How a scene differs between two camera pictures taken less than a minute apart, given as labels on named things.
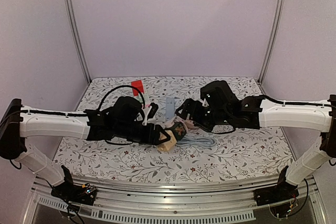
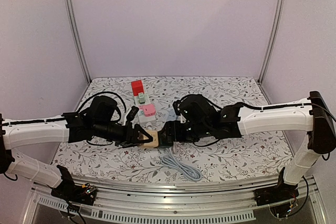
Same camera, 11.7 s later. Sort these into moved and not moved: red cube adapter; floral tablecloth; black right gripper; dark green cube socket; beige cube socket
Moved: beige cube socket; black right gripper; dark green cube socket
Not moved: red cube adapter; floral tablecloth
